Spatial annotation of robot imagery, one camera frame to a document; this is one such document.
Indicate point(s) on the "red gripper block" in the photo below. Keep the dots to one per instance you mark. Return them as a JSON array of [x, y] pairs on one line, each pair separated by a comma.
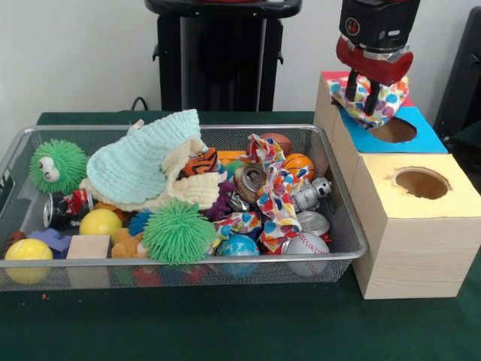
[[376, 69]]

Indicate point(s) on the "colourful dotted cloth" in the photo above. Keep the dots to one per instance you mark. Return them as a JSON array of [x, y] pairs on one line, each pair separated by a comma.
[[389, 101], [278, 195]]

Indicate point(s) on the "purple toy dinosaur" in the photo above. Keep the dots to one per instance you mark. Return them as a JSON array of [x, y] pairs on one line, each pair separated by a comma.
[[221, 199]]

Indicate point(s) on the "cream knitted cloth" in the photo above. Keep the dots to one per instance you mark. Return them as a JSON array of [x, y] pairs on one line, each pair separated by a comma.
[[195, 192]]

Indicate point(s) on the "green spiky rubber ball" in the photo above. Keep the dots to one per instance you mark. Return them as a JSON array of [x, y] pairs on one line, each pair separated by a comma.
[[178, 233]]

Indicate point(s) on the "mint green knitted cloth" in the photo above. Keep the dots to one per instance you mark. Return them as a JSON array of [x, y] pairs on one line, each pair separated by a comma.
[[143, 165]]

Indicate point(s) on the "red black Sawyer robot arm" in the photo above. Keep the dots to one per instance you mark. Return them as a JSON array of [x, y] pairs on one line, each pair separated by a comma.
[[376, 19]]

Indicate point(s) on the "silver mesh bin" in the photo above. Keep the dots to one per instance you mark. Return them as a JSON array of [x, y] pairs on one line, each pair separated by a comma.
[[340, 225]]

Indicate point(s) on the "wooden box with three holes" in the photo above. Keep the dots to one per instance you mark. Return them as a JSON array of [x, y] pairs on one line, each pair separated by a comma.
[[413, 255]]

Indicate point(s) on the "orange toy basketball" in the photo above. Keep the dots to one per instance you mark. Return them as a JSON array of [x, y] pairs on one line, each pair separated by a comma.
[[300, 163]]

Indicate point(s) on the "black floor stand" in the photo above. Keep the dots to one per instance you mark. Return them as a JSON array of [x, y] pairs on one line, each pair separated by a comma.
[[462, 75]]

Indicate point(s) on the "small green covered table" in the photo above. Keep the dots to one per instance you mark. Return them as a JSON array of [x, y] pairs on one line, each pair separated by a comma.
[[469, 139]]

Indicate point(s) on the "white baseball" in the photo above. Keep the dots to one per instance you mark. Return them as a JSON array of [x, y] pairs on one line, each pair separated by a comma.
[[308, 246]]

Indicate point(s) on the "blue globe ball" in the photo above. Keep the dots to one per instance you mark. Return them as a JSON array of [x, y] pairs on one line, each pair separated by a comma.
[[238, 248]]

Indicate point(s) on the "dark green table cloth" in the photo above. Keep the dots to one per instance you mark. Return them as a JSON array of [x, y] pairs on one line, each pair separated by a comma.
[[225, 327]]

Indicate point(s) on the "green spiky ball with eyes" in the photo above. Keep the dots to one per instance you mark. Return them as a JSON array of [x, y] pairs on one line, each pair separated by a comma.
[[56, 167]]

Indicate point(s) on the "yellow ball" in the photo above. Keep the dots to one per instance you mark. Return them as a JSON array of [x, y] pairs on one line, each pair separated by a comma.
[[28, 259]]

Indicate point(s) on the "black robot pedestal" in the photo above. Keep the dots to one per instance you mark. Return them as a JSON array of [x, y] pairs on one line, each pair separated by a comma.
[[225, 56]]

